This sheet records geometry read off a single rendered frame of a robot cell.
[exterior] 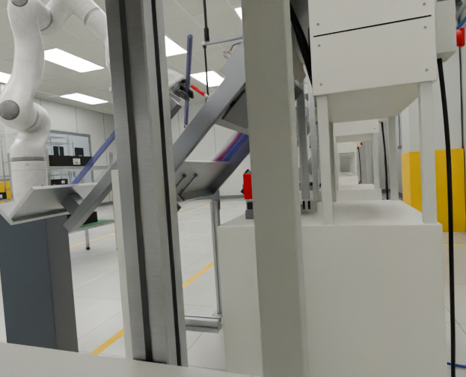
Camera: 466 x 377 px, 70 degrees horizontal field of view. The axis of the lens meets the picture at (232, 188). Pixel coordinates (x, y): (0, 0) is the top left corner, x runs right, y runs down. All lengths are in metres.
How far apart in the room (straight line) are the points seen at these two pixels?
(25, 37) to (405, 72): 1.29
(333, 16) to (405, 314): 0.86
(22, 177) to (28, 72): 0.39
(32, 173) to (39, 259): 0.32
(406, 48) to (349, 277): 0.65
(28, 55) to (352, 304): 1.41
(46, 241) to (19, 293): 0.22
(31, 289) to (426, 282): 1.32
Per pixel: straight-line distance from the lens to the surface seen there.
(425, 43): 1.09
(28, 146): 1.48
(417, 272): 1.08
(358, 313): 1.11
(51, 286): 1.46
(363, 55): 1.06
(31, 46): 1.55
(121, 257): 0.99
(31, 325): 1.54
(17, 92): 1.48
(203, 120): 1.11
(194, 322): 1.19
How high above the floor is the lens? 0.79
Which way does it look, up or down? 3 degrees down
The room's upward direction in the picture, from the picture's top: 4 degrees counter-clockwise
